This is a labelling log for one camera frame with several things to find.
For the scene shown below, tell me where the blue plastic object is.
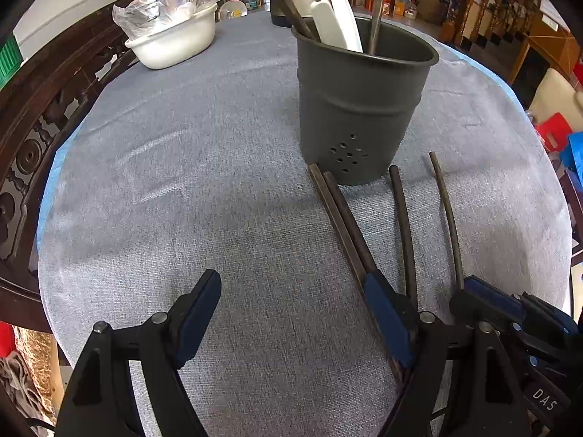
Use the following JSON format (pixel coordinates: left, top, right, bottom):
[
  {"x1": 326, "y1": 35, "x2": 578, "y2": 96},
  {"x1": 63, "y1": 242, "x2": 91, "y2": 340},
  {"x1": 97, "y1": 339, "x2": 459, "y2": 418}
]
[{"x1": 559, "y1": 131, "x2": 583, "y2": 179}]

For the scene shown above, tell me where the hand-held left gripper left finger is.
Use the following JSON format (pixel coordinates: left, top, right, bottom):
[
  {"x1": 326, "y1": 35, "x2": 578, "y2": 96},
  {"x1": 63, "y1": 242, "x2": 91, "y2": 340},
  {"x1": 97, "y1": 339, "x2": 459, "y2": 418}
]
[{"x1": 55, "y1": 269, "x2": 222, "y2": 437}]

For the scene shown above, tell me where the carved wooden sideboard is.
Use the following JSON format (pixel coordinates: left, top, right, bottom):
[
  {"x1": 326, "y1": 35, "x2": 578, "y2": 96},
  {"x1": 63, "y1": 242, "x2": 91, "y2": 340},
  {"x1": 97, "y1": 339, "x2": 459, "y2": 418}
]
[{"x1": 0, "y1": 0, "x2": 143, "y2": 334}]

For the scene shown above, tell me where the brown rag cloth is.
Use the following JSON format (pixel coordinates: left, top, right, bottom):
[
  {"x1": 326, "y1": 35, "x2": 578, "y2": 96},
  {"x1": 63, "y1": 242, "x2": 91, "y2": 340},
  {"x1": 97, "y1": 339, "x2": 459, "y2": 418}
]
[{"x1": 0, "y1": 350, "x2": 43, "y2": 420}]

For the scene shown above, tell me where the green thermos jug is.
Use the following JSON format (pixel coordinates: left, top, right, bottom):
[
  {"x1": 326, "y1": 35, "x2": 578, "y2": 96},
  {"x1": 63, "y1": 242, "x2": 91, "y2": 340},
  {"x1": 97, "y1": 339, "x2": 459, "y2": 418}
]
[{"x1": 0, "y1": 36, "x2": 22, "y2": 83}]

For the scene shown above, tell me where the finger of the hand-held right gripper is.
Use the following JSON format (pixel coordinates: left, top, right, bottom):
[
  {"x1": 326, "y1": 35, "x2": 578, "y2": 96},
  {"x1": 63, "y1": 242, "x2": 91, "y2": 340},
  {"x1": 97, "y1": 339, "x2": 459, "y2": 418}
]
[
  {"x1": 451, "y1": 289, "x2": 570, "y2": 356},
  {"x1": 465, "y1": 277, "x2": 579, "y2": 335}
]

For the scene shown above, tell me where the white plastic basin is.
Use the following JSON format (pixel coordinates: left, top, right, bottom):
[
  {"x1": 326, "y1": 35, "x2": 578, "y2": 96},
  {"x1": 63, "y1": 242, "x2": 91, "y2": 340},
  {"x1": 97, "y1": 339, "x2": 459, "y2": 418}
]
[{"x1": 125, "y1": 2, "x2": 219, "y2": 70}]

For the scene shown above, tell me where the beige upholstered chair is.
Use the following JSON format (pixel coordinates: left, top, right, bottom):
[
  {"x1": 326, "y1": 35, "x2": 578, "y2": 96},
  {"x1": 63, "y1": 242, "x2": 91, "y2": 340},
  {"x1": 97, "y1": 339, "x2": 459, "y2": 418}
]
[{"x1": 528, "y1": 68, "x2": 583, "y2": 122}]

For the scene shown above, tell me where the wooden staircase railing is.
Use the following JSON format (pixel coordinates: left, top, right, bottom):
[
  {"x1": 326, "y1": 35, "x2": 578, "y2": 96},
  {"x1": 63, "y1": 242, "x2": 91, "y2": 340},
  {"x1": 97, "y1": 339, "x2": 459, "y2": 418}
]
[{"x1": 439, "y1": 0, "x2": 544, "y2": 63}]

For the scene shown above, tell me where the grey metal utensil holder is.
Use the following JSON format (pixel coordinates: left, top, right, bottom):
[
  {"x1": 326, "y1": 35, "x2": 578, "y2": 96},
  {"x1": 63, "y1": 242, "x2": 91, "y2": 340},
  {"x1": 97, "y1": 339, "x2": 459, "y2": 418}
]
[{"x1": 291, "y1": 16, "x2": 440, "y2": 187}]

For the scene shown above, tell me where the grey tablecloth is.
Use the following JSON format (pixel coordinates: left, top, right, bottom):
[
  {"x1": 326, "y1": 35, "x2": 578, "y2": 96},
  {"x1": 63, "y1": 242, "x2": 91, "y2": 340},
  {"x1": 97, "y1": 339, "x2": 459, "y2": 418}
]
[{"x1": 38, "y1": 9, "x2": 573, "y2": 437}]

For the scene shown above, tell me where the brown speckled sack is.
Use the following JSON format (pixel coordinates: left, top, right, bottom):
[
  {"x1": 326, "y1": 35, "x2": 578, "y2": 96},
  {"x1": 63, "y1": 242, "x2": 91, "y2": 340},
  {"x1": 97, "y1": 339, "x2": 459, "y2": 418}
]
[{"x1": 13, "y1": 328, "x2": 61, "y2": 416}]

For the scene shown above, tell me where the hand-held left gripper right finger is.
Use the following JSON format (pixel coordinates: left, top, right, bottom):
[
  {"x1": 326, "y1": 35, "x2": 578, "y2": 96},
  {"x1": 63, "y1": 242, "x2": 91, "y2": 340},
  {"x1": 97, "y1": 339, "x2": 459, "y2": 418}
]
[{"x1": 363, "y1": 272, "x2": 531, "y2": 437}]

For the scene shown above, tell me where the white plastic spoon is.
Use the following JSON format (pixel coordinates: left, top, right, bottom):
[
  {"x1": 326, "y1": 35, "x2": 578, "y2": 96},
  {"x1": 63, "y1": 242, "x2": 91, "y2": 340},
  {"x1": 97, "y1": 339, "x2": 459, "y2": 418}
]
[
  {"x1": 310, "y1": 0, "x2": 348, "y2": 49},
  {"x1": 325, "y1": 0, "x2": 364, "y2": 54}
]

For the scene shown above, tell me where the white electric fan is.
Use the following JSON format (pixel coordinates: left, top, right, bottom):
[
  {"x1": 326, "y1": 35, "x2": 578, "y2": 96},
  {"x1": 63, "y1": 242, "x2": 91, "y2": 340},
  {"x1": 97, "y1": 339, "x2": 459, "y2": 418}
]
[{"x1": 215, "y1": 0, "x2": 249, "y2": 23}]

